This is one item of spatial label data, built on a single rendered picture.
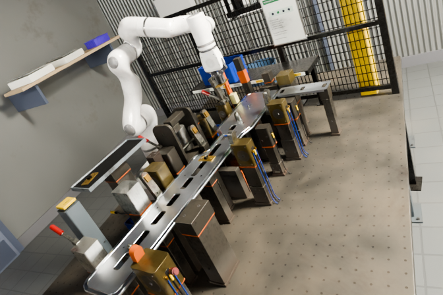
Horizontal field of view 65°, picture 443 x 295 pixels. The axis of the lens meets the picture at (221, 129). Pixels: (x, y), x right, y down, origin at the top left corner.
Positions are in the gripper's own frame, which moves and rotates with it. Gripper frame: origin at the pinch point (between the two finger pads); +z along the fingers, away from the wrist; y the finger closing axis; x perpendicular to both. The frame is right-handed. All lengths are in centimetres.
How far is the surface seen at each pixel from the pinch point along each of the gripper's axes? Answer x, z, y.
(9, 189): -7, 73, -294
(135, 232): -73, 27, -11
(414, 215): 41, 124, 66
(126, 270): -89, 27, -1
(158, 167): -44, 19, -17
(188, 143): -16.4, 24.8, -21.9
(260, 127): -2.2, 27.5, 13.1
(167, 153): -33.0, 19.0, -20.6
